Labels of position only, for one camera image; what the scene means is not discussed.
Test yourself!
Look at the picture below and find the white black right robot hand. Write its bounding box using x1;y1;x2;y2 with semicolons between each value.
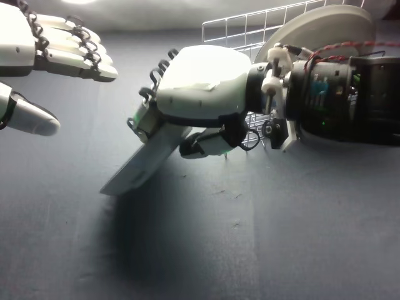
126;45;254;160

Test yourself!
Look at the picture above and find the silver wire dish rack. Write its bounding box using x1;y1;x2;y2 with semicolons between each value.
201;0;369;157

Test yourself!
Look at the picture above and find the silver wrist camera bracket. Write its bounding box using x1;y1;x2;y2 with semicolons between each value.
261;42;303;153

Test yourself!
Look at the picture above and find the thin black camera cable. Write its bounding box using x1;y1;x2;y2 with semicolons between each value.
239;127;261;151

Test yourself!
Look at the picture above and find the white backdrop sheet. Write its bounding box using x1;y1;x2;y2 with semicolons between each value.
31;0;400;32

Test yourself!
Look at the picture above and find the red black twisted cable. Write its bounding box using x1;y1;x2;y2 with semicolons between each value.
301;40;400;68

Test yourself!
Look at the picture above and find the grey tablecloth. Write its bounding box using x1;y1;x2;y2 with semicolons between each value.
0;31;400;300

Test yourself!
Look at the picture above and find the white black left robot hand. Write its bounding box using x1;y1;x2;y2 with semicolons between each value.
0;0;119;137

